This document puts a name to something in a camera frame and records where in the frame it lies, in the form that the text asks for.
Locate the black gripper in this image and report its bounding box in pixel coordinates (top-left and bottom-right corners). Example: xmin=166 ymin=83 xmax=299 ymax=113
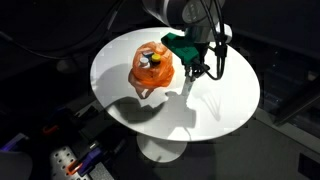
xmin=183 ymin=42 xmax=212 ymax=85

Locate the orange plastic bag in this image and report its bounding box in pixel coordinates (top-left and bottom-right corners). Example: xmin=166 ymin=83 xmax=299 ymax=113
xmin=127 ymin=40 xmax=176 ymax=100

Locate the yellow cap bottle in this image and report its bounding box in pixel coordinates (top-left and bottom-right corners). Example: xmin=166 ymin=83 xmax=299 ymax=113
xmin=151 ymin=53 xmax=163 ymax=65

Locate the white cap bottle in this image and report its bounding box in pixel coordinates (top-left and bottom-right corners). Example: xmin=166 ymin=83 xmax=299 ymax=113
xmin=138 ymin=56 xmax=152 ymax=70

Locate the white round table base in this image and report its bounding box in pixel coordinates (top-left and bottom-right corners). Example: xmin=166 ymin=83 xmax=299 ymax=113
xmin=135 ymin=132 xmax=188 ymax=164

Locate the orange clamp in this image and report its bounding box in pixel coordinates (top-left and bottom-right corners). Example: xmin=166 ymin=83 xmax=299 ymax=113
xmin=41 ymin=124 xmax=60 ymax=135
xmin=65 ymin=160 xmax=85 ymax=177

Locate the perforated metal plate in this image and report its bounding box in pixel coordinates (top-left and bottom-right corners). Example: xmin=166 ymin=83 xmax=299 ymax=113
xmin=49 ymin=144 xmax=88 ymax=180

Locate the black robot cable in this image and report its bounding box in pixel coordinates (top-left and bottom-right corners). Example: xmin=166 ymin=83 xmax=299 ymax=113
xmin=199 ymin=0 xmax=230 ymax=82

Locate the purple clamp handle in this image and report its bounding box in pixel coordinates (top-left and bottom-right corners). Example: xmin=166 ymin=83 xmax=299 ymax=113
xmin=77 ymin=145 xmax=103 ymax=177

